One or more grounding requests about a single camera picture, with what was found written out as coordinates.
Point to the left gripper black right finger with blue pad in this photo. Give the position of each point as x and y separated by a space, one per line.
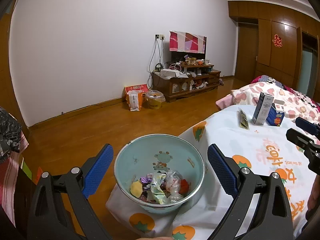
272 217

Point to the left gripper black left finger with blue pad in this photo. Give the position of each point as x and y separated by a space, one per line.
48 218

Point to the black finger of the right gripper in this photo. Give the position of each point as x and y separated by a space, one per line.
311 149

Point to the yellow sponge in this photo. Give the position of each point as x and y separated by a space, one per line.
136 188

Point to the purple foil wrapper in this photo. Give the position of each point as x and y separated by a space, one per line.
146 180

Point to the light blue trash bin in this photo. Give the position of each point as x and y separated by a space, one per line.
160 153

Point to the person right hand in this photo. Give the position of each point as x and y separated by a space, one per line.
313 197

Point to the pink spotted quilt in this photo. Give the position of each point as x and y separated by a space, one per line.
296 104

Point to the white orange-print bed sheet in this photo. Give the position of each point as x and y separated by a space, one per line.
262 149

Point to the blue juice carton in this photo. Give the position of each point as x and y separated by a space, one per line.
276 113

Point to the striped red white cloth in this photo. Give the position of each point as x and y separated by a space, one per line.
13 142

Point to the tall white milk carton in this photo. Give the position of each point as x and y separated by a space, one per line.
262 108

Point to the gold dark snack packet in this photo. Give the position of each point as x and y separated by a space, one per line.
242 119

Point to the clear plastic bag red print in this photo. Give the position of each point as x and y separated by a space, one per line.
173 186

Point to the white green crumpled wrapper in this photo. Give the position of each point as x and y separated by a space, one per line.
155 194

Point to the red wedding door sticker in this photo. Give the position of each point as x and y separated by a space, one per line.
277 41

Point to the brown wooden wardrobe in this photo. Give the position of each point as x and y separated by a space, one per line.
283 64

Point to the brown wooden TV cabinet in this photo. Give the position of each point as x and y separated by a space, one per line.
192 80

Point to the red orange paper bag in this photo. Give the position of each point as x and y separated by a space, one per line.
136 96

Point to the clear plastic tub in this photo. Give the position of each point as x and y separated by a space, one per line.
155 99

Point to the white box on cabinet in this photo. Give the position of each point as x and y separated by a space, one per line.
169 73

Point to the television with pink cloth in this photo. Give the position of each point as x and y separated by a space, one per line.
182 44

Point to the wall power socket with cables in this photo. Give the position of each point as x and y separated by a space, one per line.
156 63

